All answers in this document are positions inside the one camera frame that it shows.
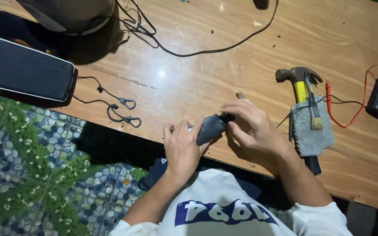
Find person's left hand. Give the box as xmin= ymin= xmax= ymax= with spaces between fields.
xmin=163 ymin=119 xmax=211 ymax=183

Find person's right hand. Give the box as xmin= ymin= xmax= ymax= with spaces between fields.
xmin=220 ymin=99 xmax=290 ymax=160

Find small black plastic device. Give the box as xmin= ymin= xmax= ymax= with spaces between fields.
xmin=196 ymin=113 xmax=236 ymax=147

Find person's dark navy shorts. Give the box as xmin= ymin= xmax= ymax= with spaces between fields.
xmin=138 ymin=157 xmax=262 ymax=201

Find grey cloth pad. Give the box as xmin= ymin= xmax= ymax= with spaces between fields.
xmin=291 ymin=96 xmax=335 ymax=158

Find small paint brush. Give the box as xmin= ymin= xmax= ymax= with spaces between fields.
xmin=304 ymin=71 xmax=324 ymax=131

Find yellow black claw hammer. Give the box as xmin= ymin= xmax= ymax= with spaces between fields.
xmin=275 ymin=67 xmax=324 ymax=176

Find person's white printed shirt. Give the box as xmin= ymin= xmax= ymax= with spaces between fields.
xmin=108 ymin=168 xmax=354 ymax=236

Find red multimeter probe lead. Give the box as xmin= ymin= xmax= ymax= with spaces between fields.
xmin=325 ymin=64 xmax=378 ymax=134

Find black multimeter probe lead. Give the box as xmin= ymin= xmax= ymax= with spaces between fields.
xmin=276 ymin=94 xmax=367 ymax=128

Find black object at table edge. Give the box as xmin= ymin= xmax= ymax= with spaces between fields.
xmin=252 ymin=0 xmax=270 ymax=10

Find black rectangular speaker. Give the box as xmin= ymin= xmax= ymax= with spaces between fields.
xmin=0 ymin=29 xmax=77 ymax=103

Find black cord with metal carabiner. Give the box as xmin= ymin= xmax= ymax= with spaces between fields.
xmin=76 ymin=76 xmax=137 ymax=110
xmin=72 ymin=94 xmax=142 ymax=128

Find long black cable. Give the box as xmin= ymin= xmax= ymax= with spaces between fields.
xmin=114 ymin=0 xmax=280 ymax=58

